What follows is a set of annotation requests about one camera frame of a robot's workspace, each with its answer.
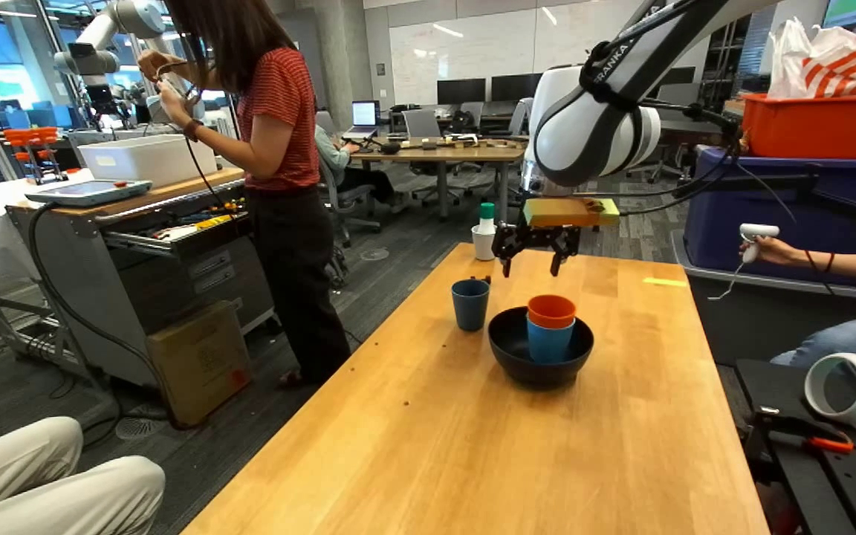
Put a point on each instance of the white tape roll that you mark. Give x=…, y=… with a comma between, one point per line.
x=829, y=389

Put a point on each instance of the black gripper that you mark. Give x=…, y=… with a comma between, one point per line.
x=512, y=240

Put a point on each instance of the yellow tape strip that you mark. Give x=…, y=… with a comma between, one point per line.
x=664, y=285

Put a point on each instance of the black bowl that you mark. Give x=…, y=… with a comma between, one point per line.
x=508, y=346

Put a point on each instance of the seated person beige pants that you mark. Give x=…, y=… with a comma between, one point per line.
x=44, y=496

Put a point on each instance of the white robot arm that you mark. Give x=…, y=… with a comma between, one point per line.
x=596, y=121

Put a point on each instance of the light blue cup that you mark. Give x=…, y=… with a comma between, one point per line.
x=548, y=343

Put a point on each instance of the grey laptop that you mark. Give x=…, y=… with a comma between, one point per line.
x=83, y=194

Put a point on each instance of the cardboard box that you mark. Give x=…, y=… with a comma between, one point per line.
x=199, y=363

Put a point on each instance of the woman in red shirt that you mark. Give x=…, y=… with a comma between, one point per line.
x=235, y=47

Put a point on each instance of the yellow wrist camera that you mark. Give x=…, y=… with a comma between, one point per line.
x=567, y=213

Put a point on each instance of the wooden office desk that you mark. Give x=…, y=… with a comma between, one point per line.
x=501, y=157

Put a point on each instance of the blue storage bin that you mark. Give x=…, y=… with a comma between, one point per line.
x=811, y=203

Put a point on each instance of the dark blue cup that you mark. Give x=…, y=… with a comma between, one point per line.
x=471, y=304

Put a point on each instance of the grey tool cabinet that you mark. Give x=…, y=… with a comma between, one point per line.
x=123, y=273

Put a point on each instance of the orange cup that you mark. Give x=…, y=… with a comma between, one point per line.
x=551, y=311

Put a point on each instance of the white bottle green cap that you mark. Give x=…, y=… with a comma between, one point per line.
x=486, y=230

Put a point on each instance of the orange bin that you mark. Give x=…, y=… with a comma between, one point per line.
x=799, y=126

